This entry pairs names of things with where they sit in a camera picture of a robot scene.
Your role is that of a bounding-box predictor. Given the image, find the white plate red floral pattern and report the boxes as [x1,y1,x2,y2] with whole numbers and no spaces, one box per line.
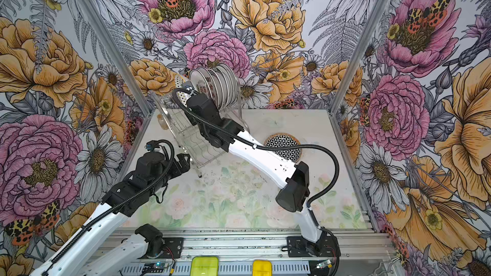
[189,67,217,102]

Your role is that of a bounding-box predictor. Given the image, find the silver metal dish rack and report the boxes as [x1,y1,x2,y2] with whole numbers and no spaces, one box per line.
[150,87,251,178]

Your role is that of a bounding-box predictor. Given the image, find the black white patterned plate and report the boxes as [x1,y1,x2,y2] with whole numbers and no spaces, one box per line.
[264,133,303,162]

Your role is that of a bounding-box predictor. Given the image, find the white plate yellow rim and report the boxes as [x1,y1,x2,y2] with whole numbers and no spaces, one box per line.
[175,75,194,105]

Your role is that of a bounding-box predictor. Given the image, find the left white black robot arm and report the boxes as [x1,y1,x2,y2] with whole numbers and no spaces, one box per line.
[32,152,191,275]

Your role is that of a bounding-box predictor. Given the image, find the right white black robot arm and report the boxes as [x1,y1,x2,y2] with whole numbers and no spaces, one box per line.
[172,88,340,257]

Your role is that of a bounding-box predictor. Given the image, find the green plastic box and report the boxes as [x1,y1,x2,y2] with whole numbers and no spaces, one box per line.
[190,256,219,276]

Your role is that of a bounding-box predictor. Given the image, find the yellow plastic box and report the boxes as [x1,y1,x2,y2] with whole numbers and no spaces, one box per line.
[252,260,272,276]

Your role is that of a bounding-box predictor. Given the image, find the black corrugated cable hose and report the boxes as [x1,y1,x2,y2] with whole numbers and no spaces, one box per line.
[171,87,341,208]

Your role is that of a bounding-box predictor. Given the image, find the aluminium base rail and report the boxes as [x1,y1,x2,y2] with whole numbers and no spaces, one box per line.
[87,227,388,276]

